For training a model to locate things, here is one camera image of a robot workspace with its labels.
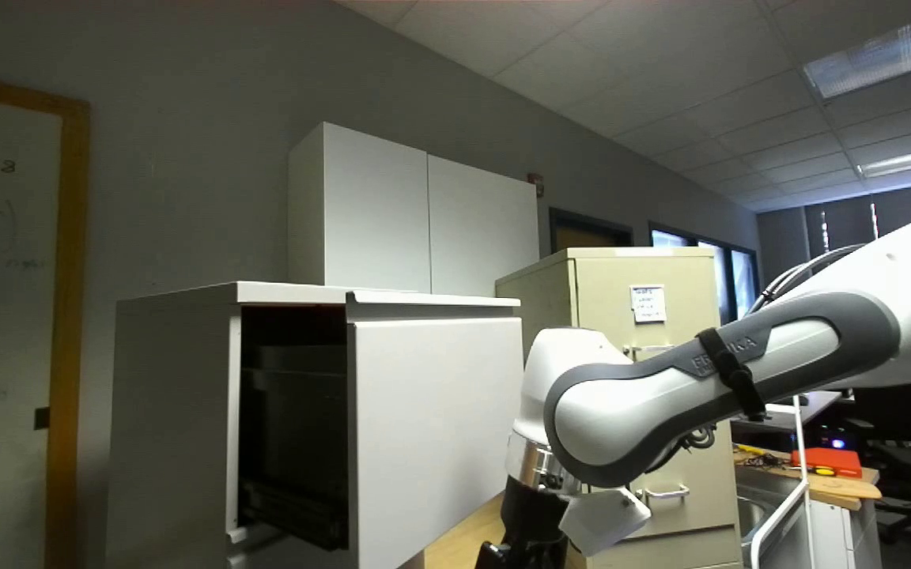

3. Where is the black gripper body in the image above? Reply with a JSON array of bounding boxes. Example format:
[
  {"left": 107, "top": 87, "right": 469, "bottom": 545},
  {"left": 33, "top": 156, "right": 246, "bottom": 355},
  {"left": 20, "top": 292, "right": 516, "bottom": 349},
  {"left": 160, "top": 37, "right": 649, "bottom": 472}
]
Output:
[{"left": 473, "top": 478, "right": 567, "bottom": 569}]

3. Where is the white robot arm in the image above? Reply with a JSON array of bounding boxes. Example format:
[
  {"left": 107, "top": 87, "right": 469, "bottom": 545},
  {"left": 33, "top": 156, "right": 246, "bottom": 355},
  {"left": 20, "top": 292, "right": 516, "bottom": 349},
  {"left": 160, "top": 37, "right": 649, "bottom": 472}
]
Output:
[{"left": 473, "top": 226, "right": 911, "bottom": 569}]

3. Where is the white drawer cabinet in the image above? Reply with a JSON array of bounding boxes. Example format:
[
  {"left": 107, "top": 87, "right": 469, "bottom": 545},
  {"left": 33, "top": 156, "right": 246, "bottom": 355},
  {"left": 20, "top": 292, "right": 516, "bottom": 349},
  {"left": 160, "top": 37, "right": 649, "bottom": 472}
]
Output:
[{"left": 103, "top": 278, "right": 524, "bottom": 569}]

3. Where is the white paper label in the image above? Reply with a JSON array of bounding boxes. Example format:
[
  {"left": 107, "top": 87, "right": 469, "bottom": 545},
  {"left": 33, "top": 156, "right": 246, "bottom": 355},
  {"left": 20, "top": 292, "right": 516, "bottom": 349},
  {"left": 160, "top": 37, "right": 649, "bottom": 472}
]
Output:
[{"left": 630, "top": 285, "right": 666, "bottom": 325}]

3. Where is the beige metal filing cabinet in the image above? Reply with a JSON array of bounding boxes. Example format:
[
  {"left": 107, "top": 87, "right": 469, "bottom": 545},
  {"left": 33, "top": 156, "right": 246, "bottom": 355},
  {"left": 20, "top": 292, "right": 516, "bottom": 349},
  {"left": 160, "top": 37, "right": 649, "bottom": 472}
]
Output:
[{"left": 495, "top": 248, "right": 743, "bottom": 569}]

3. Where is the white metal stand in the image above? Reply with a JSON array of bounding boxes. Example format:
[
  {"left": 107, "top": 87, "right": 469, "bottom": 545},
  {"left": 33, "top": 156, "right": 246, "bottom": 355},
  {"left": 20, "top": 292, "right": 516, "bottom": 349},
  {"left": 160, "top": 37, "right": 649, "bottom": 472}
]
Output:
[{"left": 745, "top": 398, "right": 811, "bottom": 569}]

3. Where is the orange tool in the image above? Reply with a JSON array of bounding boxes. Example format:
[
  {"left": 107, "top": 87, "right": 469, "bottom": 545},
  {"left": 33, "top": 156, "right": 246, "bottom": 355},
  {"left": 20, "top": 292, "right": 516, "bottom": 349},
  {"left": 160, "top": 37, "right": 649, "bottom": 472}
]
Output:
[{"left": 790, "top": 447, "right": 862, "bottom": 478}]

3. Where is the wooden side table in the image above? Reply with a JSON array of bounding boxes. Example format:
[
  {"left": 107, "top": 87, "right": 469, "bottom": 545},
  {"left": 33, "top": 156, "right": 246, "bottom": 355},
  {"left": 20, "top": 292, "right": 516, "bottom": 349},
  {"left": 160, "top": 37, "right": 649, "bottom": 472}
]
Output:
[{"left": 732, "top": 443, "right": 881, "bottom": 569}]

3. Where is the black office chair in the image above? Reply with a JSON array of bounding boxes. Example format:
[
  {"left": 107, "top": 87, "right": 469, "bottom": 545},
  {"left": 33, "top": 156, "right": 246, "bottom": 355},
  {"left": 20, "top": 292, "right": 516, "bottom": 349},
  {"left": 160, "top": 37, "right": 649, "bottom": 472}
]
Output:
[{"left": 855, "top": 384, "right": 911, "bottom": 545}]

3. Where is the wood framed whiteboard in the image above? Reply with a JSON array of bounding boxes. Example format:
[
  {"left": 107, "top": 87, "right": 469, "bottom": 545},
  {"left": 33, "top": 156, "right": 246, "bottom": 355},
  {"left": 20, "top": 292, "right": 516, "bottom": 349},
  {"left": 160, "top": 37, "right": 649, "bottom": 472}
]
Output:
[{"left": 0, "top": 83, "right": 87, "bottom": 569}]

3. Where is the ceiling light panel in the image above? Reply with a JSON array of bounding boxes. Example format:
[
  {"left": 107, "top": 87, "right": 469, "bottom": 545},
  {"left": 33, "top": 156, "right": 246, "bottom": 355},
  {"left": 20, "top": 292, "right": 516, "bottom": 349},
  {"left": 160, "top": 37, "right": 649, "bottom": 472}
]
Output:
[{"left": 804, "top": 23, "right": 911, "bottom": 99}]

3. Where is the tall white wall cabinet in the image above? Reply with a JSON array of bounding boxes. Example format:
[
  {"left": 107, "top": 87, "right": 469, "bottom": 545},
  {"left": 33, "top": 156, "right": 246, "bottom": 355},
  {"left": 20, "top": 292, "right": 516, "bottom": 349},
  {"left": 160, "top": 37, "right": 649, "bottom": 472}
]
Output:
[{"left": 288, "top": 124, "right": 539, "bottom": 295}]

